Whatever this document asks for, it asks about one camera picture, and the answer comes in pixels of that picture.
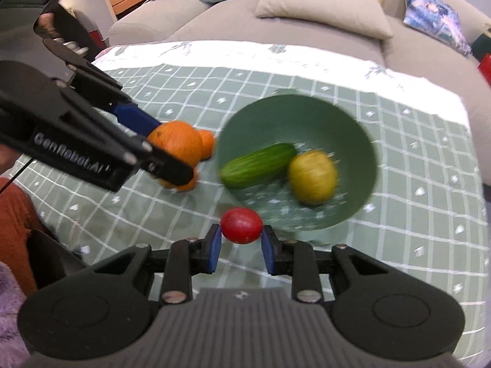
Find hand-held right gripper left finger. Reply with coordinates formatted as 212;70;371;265
115;224;223;304

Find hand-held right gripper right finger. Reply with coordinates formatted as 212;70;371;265
261;224;380;303

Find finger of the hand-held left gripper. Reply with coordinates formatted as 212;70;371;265
57;80;195;188
43;37;161;137

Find orange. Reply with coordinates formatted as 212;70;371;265
147;121;204;168
199;130;216;160
159;168;199;193

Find red tomato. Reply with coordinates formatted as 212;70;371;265
220;207;265;245

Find green cucumber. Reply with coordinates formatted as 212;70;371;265
220;143;298;190

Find yellow pear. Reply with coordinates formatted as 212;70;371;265
288;151;338;206

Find green bowl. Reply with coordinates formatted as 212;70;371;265
216;94;381;233

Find person's rust orange pants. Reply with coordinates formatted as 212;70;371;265
0;177;52;297

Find green checked tablecloth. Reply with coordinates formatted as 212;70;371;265
7;40;485;358

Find beige sofa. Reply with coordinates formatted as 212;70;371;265
109;0;491;185

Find purple fluffy cloth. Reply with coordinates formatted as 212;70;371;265
0;263;30;359

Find beige pillow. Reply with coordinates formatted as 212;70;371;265
255;0;394;41

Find red box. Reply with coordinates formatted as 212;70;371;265
477;53;491;86

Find blue printed pillow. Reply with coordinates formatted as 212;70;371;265
402;0;473;56

